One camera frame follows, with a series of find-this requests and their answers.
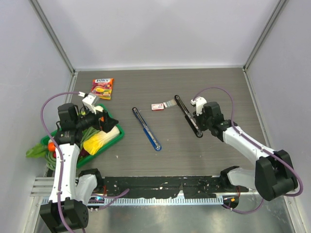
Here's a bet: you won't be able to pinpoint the green leafy vegetable toy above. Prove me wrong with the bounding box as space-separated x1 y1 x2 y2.
26 143 48 158

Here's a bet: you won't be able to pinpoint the napa cabbage toy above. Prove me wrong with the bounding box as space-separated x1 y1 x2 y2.
83 126 120 155

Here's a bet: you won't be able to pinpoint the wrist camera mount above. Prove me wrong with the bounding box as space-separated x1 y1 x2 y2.
190 97 207 116
78 92 99 114

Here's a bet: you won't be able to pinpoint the candy snack bag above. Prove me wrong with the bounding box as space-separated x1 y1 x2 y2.
91 79 114 100

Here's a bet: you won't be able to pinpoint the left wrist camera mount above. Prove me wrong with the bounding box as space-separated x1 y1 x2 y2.
78 92 99 114

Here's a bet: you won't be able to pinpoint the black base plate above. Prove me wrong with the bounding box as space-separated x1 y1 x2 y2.
94 176 248 199

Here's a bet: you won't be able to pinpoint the silver staple strips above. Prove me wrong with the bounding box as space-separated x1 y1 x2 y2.
163 99 177 108

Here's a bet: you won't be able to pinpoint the green plastic tray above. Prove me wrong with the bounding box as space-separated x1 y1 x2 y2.
40 103 125 171

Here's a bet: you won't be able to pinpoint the orange carrot toy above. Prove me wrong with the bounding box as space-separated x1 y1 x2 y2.
48 142 56 152

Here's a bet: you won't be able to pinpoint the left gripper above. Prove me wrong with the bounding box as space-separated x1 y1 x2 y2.
74 105 118 133

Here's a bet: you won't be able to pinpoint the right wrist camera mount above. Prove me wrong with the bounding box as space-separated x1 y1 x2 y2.
190 97 207 116

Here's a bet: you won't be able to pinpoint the black stapler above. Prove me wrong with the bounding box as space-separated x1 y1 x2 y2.
174 95 203 138

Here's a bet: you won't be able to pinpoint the red white staple box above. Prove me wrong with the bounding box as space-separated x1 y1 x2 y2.
151 103 165 111

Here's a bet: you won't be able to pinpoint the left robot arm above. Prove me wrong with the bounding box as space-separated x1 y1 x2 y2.
39 103 121 233

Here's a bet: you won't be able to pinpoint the blue stapler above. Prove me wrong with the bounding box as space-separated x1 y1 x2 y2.
132 107 162 151

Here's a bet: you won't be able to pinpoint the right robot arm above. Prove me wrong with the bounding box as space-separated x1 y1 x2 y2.
190 97 298 201

